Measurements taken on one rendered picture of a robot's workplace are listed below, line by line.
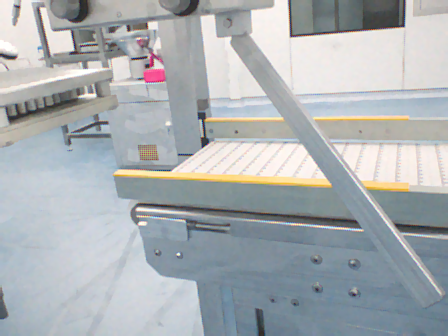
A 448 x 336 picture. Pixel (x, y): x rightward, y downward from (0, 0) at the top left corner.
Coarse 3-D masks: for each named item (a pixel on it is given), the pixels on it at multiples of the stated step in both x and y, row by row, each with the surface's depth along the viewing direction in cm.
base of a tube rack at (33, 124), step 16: (112, 96) 75; (48, 112) 64; (64, 112) 65; (80, 112) 68; (96, 112) 72; (0, 128) 56; (16, 128) 58; (32, 128) 60; (48, 128) 63; (0, 144) 56
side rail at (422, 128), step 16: (208, 128) 76; (224, 128) 74; (240, 128) 73; (256, 128) 72; (272, 128) 71; (288, 128) 70; (336, 128) 67; (352, 128) 66; (368, 128) 65; (384, 128) 64; (400, 128) 63; (416, 128) 62; (432, 128) 61
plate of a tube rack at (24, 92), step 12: (84, 72) 71; (96, 72) 71; (108, 72) 73; (24, 84) 62; (36, 84) 61; (48, 84) 62; (60, 84) 64; (72, 84) 66; (84, 84) 69; (0, 96) 56; (12, 96) 57; (24, 96) 59; (36, 96) 61
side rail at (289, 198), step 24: (120, 192) 53; (144, 192) 51; (168, 192) 50; (192, 192) 48; (216, 192) 47; (240, 192) 46; (264, 192) 45; (288, 192) 44; (312, 192) 43; (336, 192) 42; (384, 192) 40; (408, 192) 39; (432, 192) 38; (408, 216) 40; (432, 216) 39
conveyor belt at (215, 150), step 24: (216, 144) 73; (240, 144) 72; (264, 144) 70; (288, 144) 69; (336, 144) 66; (360, 144) 65; (384, 144) 64; (408, 144) 63; (432, 144) 62; (192, 168) 62; (216, 168) 61; (240, 168) 60; (264, 168) 59; (288, 168) 58; (312, 168) 57; (360, 168) 55; (384, 168) 55; (408, 168) 54; (432, 168) 53; (312, 216) 45; (336, 216) 44
